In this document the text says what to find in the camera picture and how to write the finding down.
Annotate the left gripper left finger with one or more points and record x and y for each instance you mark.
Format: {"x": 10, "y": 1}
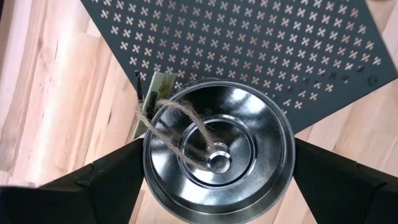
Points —
{"x": 77, "y": 199}

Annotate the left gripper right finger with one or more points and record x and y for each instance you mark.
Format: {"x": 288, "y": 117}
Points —
{"x": 348, "y": 199}

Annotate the silver lidded tin with twine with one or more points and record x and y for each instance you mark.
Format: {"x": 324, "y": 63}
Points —
{"x": 217, "y": 186}

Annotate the black perforated metal shelf riser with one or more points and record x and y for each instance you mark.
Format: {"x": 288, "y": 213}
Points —
{"x": 248, "y": 40}

